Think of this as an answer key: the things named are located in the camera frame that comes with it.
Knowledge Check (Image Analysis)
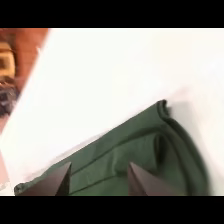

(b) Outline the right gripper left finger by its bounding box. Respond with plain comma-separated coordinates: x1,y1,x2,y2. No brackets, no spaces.
18,161,73,197

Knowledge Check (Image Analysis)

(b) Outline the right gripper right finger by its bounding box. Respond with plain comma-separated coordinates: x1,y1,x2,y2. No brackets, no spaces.
126,162,184,197

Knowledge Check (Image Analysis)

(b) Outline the dark green shirt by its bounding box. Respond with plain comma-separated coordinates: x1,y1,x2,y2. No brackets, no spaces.
13,99,210,197

